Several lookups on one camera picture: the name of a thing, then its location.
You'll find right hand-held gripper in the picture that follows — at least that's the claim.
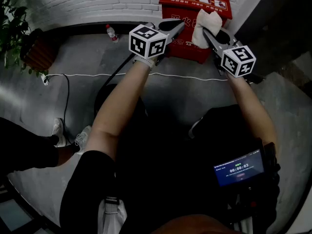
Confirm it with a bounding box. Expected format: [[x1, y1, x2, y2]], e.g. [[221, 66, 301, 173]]
[[203, 27, 257, 78]]

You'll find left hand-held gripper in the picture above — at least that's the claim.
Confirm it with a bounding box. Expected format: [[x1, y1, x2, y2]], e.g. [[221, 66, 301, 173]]
[[128, 18, 186, 67]]

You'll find red fire equipment box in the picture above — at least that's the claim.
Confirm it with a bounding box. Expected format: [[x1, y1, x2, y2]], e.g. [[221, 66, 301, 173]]
[[158, 0, 232, 64]]

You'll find white terry cloth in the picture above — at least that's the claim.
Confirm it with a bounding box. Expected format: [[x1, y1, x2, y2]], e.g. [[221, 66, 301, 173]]
[[192, 8, 223, 50]]

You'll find person's left forearm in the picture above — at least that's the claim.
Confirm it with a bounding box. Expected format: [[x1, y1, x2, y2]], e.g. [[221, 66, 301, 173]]
[[91, 58, 153, 141]]

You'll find person's right forearm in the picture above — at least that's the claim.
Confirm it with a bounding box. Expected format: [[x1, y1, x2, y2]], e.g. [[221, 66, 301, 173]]
[[225, 73, 277, 146]]

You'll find plastic water bottle red label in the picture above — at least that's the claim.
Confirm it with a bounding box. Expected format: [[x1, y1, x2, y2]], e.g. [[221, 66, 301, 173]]
[[105, 24, 119, 43]]

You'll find person's right sneaker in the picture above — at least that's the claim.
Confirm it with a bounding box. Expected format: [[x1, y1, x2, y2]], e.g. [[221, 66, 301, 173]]
[[189, 117, 204, 139]]

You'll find black phone with lit screen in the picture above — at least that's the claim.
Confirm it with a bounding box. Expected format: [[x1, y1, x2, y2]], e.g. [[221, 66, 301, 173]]
[[213, 149, 265, 187]]

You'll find person's black clothing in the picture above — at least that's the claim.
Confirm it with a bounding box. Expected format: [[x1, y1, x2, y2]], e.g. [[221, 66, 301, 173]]
[[59, 83, 281, 234]]

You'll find green leafy plant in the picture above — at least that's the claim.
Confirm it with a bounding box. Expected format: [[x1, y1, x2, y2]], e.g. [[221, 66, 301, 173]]
[[0, 0, 49, 78]]

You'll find black framed glass partition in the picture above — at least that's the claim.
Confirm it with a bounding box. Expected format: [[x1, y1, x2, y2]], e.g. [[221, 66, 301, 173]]
[[0, 176, 61, 234]]

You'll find thick black cable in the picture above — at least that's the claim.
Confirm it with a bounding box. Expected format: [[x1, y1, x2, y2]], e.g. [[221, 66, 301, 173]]
[[94, 52, 136, 121]]

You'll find thin white cable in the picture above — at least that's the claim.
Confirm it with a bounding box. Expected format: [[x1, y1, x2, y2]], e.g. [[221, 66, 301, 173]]
[[45, 72, 229, 82]]

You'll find thin black cable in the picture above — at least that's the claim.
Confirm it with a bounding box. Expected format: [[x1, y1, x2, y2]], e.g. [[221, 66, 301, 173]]
[[62, 74, 74, 146]]

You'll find white shoulder strap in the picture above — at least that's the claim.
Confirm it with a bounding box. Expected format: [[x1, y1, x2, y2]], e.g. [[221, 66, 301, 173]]
[[97, 196, 128, 234], [233, 218, 254, 234]]

